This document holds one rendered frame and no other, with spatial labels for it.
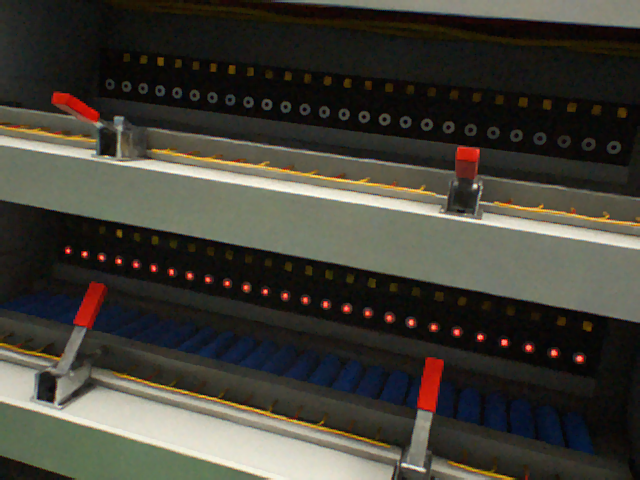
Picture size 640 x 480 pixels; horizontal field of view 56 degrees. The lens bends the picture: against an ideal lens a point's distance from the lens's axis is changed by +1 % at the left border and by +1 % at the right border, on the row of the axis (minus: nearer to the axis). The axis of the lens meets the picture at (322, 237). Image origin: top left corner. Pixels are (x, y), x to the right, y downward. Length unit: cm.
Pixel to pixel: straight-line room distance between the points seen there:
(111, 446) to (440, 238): 27
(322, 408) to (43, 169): 28
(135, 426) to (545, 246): 30
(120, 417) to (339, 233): 21
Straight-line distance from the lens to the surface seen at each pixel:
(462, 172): 36
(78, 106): 45
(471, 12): 45
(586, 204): 45
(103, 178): 48
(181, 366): 50
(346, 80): 60
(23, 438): 51
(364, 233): 40
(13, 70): 68
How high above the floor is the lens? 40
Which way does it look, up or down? 5 degrees up
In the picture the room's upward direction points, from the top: 12 degrees clockwise
